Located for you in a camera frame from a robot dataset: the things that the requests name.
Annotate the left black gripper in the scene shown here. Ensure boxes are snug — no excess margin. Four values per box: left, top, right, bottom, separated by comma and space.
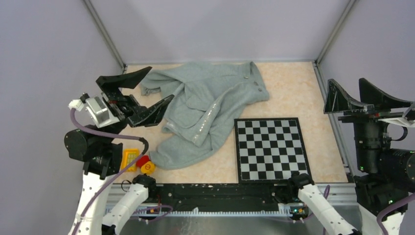
98, 65, 175, 143

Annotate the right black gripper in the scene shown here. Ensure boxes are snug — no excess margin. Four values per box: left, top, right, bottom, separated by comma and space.
322, 76, 412, 171

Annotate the grey zip-up jacket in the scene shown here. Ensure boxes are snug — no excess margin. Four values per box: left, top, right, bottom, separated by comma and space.
140, 62, 270, 170

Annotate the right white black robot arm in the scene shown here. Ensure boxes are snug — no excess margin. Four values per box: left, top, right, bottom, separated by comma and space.
287, 78, 415, 235

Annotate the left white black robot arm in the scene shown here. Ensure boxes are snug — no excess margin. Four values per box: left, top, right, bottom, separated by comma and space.
64, 67, 173, 235

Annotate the yellow toy block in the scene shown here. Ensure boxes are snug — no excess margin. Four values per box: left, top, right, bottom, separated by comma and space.
120, 148, 140, 172

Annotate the red yellow toy button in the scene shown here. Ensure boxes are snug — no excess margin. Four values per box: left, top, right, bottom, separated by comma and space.
136, 155, 156, 175

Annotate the black white checkerboard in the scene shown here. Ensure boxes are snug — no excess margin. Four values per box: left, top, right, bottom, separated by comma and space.
234, 117, 311, 184

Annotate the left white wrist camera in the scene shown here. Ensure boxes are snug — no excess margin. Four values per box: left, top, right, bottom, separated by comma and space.
68, 96, 120, 128

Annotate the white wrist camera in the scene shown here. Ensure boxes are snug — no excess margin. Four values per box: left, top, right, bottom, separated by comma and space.
68, 96, 120, 128
380, 102, 415, 128

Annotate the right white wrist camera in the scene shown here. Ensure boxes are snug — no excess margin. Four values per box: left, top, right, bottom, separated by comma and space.
380, 102, 415, 128

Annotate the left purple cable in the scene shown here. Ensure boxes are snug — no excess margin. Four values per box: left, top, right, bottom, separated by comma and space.
69, 108, 174, 235

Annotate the aluminium frame rail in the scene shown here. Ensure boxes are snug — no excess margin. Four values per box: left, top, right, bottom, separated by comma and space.
103, 183, 361, 224

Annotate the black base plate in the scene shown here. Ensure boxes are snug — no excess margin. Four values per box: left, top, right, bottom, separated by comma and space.
145, 183, 295, 212

